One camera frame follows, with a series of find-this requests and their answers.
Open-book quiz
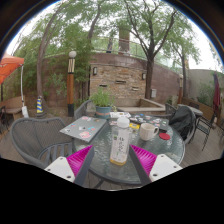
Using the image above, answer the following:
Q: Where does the black jacket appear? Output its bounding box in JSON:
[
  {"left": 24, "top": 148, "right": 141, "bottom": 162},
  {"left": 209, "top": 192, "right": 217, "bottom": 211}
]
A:
[{"left": 169, "top": 105, "right": 197, "bottom": 141}]

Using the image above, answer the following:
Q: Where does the wooden bench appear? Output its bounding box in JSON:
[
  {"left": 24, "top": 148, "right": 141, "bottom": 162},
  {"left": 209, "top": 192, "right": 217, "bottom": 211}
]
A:
[{"left": 0, "top": 95, "right": 26, "bottom": 121}]

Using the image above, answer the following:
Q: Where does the green plant in blue pot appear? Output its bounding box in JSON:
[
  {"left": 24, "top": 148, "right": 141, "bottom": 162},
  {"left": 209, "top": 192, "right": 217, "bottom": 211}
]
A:
[{"left": 90, "top": 87, "right": 116, "bottom": 120}]

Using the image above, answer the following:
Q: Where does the silver laptop with stickers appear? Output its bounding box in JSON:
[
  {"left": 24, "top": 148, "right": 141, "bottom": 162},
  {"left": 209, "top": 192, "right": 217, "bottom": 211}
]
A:
[{"left": 59, "top": 115, "right": 108, "bottom": 144}]

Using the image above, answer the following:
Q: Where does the clear white-capped drink bottle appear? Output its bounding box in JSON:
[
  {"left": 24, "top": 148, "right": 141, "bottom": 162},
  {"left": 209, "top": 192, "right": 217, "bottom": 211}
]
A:
[{"left": 109, "top": 115, "right": 132, "bottom": 166}]

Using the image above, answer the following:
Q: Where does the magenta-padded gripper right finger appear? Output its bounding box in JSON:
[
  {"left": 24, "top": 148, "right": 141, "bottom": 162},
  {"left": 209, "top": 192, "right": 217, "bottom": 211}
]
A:
[{"left": 129, "top": 143, "right": 184, "bottom": 186}]

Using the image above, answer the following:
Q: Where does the blue yellow striped cone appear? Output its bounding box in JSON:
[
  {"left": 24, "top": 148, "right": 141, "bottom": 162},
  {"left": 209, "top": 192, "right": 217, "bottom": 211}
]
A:
[{"left": 35, "top": 95, "right": 45, "bottom": 115}]

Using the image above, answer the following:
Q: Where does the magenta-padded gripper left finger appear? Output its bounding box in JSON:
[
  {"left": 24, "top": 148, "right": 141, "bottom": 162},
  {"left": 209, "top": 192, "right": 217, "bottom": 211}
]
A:
[{"left": 44, "top": 144, "right": 96, "bottom": 187}]

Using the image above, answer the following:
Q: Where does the dark laptop with stickers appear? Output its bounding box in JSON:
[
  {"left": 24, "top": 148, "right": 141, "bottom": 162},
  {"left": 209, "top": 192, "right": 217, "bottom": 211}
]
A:
[{"left": 128, "top": 113, "right": 171, "bottom": 132}]

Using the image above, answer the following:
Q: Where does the white ribbed mug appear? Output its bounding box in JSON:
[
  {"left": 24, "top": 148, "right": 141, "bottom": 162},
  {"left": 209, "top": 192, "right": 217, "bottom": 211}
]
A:
[{"left": 138, "top": 122, "right": 160, "bottom": 141}]

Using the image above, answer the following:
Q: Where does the grey woven armchair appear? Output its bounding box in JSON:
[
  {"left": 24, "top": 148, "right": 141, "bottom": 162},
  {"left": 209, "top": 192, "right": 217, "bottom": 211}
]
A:
[
  {"left": 164, "top": 102, "right": 198, "bottom": 145},
  {"left": 73, "top": 99, "right": 96, "bottom": 121},
  {"left": 9, "top": 117, "right": 76, "bottom": 169}
]

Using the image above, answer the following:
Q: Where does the closed dark red umbrella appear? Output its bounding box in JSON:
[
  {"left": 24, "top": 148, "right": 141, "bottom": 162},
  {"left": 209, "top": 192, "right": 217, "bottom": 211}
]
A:
[{"left": 213, "top": 73, "right": 222, "bottom": 118}]

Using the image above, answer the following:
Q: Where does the wooden globe lamp post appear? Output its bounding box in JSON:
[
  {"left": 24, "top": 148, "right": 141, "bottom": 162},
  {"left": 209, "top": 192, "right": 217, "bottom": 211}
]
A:
[{"left": 66, "top": 50, "right": 78, "bottom": 118}]

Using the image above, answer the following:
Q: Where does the white paper booklet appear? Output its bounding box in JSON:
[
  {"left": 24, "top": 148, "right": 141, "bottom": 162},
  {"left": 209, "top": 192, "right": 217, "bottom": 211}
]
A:
[{"left": 109, "top": 111, "right": 132, "bottom": 120}]

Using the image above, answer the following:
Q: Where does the orange canopy tent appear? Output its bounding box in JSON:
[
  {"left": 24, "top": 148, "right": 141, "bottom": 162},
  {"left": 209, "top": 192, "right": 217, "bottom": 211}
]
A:
[{"left": 0, "top": 54, "right": 29, "bottom": 118}]

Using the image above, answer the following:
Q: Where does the flat round red coaster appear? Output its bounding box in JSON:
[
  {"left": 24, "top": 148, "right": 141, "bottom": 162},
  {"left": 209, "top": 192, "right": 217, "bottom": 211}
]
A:
[{"left": 158, "top": 132, "right": 172, "bottom": 141}]

